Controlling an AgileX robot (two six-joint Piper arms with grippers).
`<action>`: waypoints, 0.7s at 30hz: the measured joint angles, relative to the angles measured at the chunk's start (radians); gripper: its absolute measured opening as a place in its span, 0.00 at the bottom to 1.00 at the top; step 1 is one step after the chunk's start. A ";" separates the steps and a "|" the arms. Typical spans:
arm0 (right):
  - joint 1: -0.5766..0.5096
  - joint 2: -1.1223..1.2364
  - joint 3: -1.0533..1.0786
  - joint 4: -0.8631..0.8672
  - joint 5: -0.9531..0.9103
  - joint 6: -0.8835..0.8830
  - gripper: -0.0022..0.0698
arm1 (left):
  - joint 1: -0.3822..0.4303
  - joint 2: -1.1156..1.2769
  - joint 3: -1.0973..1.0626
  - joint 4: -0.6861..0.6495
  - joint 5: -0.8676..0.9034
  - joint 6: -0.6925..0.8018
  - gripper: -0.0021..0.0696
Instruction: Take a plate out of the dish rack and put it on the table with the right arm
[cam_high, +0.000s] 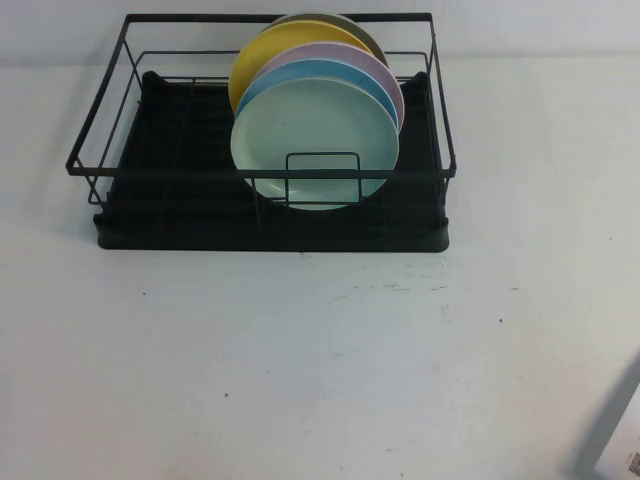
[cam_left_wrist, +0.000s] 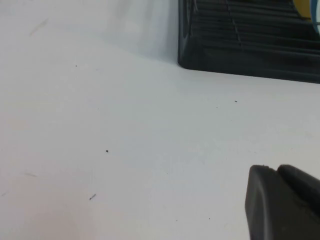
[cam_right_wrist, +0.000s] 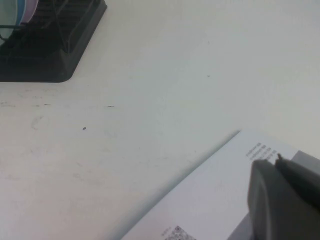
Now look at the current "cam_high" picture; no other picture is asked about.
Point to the mint green plate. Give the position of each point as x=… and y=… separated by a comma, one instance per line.
x=310, y=125

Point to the lilac pink plate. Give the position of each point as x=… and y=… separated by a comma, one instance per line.
x=350, y=54

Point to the white labelled box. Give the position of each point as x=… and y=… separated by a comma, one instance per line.
x=620, y=450

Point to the yellow plate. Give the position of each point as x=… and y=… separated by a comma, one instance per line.
x=260, y=50

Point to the light blue plate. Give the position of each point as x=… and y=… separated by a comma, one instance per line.
x=280, y=80

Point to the olive grey plate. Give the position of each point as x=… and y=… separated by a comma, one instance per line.
x=370, y=37

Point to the black plastic drip tray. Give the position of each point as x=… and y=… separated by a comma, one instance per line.
x=200, y=235

